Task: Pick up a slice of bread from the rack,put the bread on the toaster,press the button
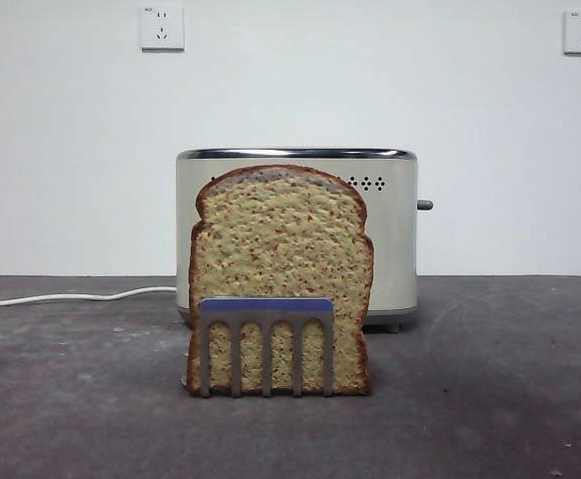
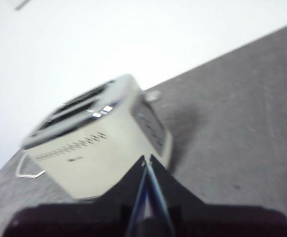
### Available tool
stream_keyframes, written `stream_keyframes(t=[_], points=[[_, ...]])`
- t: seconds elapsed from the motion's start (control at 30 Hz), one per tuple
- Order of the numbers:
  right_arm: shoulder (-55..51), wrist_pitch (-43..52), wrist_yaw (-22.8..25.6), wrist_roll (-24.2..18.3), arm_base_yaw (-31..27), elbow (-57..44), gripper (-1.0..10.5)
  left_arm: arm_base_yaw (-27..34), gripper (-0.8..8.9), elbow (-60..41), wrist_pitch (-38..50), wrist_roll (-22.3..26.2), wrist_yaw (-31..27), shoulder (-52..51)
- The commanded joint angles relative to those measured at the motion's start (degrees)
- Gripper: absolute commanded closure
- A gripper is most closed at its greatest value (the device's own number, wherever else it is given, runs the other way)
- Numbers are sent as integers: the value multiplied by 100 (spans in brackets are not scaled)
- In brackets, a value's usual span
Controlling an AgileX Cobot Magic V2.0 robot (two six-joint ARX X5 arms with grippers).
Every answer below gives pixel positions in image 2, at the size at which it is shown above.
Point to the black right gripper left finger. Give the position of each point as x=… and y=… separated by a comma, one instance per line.
x=84, y=219

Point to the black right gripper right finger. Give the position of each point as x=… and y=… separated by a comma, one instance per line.
x=207, y=222

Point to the cream steel two-slot toaster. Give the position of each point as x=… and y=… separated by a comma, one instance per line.
x=96, y=153

